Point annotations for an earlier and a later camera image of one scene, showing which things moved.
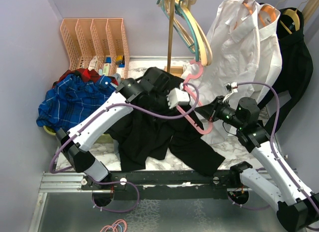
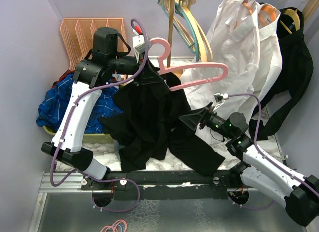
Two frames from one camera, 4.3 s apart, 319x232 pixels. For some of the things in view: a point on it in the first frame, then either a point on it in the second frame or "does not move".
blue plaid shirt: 70,100 does not move
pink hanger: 186,86 → 165,69
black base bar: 166,184 does not move
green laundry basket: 106,138 does not move
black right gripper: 207,111 → 203,116
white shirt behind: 270,62 does not move
